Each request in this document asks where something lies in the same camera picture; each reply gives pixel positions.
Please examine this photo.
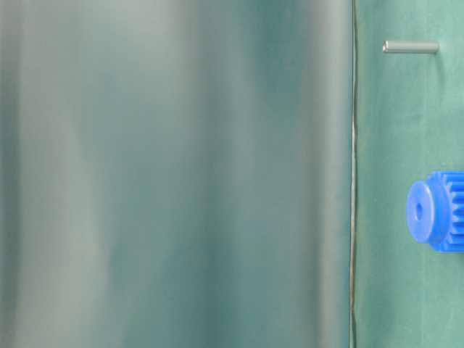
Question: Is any grey metal shaft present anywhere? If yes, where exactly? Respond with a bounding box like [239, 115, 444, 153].
[382, 40, 440, 54]

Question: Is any small blue plastic gear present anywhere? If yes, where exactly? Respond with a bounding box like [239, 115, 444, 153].
[406, 171, 464, 253]

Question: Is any green backdrop curtain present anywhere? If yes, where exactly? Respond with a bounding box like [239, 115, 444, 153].
[1, 1, 352, 347]

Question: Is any green cutting mat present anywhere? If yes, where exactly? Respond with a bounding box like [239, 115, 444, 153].
[354, 1, 463, 347]

